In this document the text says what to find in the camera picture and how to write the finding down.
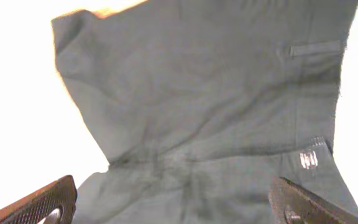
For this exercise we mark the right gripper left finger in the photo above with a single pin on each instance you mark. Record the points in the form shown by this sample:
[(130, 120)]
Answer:
[(53, 203)]

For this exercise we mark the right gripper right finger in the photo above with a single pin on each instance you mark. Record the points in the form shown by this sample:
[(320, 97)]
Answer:
[(293, 204)]

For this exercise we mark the black shorts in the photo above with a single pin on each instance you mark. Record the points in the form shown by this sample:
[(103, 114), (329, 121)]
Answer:
[(199, 104)]

